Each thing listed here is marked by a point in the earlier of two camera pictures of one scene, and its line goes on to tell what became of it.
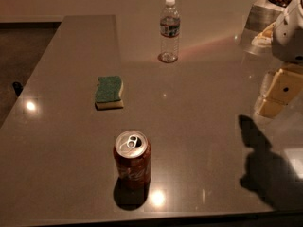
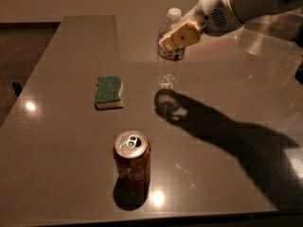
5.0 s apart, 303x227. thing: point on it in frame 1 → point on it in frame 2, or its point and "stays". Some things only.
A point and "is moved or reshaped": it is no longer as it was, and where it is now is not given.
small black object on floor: x=17 y=87 stays
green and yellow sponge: x=108 y=93 stays
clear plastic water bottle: x=169 y=26 is moved or reshaped
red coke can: x=133 y=153 stays
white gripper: x=289 y=38 → x=214 y=10
